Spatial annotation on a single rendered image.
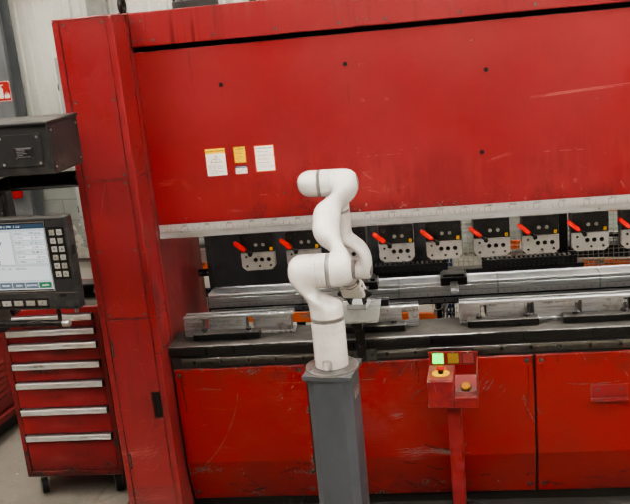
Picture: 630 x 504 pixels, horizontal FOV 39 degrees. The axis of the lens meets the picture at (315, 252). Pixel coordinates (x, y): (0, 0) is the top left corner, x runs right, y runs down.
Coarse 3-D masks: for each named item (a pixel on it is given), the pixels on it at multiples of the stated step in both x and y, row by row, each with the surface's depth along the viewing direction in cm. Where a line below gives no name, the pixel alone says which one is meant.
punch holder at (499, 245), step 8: (472, 224) 380; (480, 224) 375; (488, 224) 374; (496, 224) 374; (504, 224) 374; (480, 232) 376; (488, 232) 375; (496, 232) 375; (504, 232) 375; (480, 240) 376; (488, 240) 376; (496, 240) 376; (504, 240) 375; (480, 248) 377; (488, 248) 377; (496, 248) 376; (504, 248) 376; (480, 256) 378; (488, 256) 378
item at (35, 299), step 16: (0, 224) 334; (48, 224) 330; (64, 224) 329; (48, 240) 332; (64, 240) 331; (48, 256) 334; (64, 256) 332; (64, 272) 334; (80, 272) 345; (64, 288) 336; (80, 288) 338; (0, 304) 344; (16, 304) 342; (32, 304) 340; (48, 304) 339; (64, 304) 338; (80, 304) 337
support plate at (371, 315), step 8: (344, 304) 389; (376, 304) 385; (344, 312) 379; (352, 312) 378; (360, 312) 377; (368, 312) 376; (376, 312) 375; (352, 320) 368; (360, 320) 368; (368, 320) 367; (376, 320) 366
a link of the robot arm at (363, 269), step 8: (344, 216) 351; (344, 224) 352; (344, 232) 354; (352, 232) 358; (344, 240) 354; (352, 240) 355; (360, 240) 358; (352, 248) 355; (360, 248) 355; (368, 248) 359; (360, 256) 355; (368, 256) 357; (360, 264) 358; (368, 264) 357; (360, 272) 359; (368, 272) 358
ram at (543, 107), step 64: (192, 64) 370; (256, 64) 367; (320, 64) 365; (384, 64) 362; (448, 64) 359; (512, 64) 356; (576, 64) 354; (192, 128) 377; (256, 128) 374; (320, 128) 372; (384, 128) 369; (448, 128) 366; (512, 128) 363; (576, 128) 360; (192, 192) 385; (256, 192) 382; (384, 192) 376; (448, 192) 373; (512, 192) 370; (576, 192) 367
